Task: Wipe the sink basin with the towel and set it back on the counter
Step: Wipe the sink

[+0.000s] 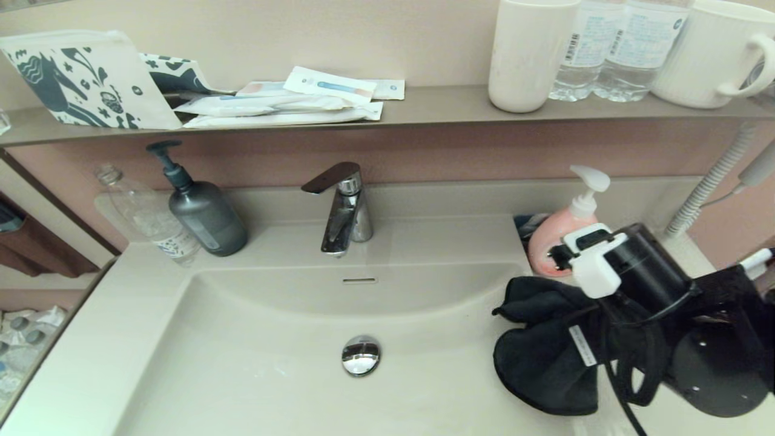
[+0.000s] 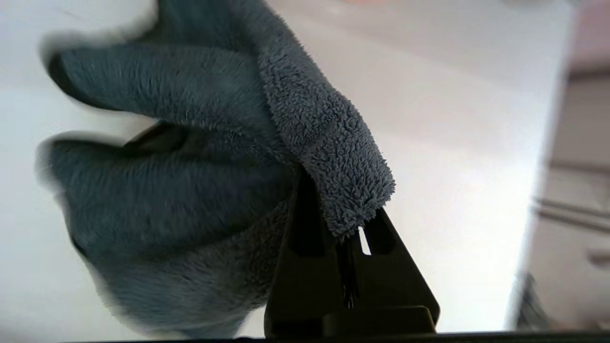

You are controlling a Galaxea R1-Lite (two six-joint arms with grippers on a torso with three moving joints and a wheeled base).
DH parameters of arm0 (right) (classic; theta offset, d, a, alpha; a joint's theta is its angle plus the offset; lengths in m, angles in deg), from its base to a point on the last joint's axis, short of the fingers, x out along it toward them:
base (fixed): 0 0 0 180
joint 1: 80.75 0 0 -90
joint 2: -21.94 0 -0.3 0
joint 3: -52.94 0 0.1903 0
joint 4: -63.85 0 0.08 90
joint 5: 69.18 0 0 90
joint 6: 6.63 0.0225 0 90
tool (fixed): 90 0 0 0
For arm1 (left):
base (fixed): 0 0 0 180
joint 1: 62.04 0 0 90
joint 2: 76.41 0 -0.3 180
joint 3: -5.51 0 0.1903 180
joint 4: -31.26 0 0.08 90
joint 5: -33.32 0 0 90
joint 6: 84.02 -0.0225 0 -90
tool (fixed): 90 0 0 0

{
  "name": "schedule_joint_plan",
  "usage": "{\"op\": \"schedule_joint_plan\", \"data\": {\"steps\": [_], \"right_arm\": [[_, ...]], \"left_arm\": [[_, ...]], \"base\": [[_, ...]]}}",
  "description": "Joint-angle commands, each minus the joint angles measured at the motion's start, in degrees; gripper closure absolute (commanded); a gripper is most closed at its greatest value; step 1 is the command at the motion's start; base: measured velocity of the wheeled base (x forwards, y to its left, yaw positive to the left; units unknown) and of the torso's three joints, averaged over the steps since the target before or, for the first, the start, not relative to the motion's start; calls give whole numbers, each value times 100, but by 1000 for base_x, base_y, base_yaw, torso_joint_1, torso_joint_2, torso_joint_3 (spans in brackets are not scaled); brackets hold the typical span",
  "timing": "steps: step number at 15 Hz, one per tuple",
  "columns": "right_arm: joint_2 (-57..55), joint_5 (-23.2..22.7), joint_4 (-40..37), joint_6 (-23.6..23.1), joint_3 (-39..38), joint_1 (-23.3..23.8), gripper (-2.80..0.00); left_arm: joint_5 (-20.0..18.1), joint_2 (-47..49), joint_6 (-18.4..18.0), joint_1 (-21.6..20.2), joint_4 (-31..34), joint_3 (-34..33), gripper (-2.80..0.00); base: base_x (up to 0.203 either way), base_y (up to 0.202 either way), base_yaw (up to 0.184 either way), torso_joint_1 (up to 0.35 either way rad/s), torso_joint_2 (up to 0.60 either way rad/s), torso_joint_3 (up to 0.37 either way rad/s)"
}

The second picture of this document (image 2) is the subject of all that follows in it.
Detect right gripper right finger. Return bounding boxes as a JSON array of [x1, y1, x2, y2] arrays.
[[344, 207, 440, 330]]

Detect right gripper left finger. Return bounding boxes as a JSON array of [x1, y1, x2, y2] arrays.
[[264, 166, 352, 338]]

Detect dark grey microfibre cloth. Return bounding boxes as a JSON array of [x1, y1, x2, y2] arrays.
[[36, 0, 396, 339]]

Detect beige drawer cabinet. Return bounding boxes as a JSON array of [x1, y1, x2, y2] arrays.
[[517, 71, 610, 332]]

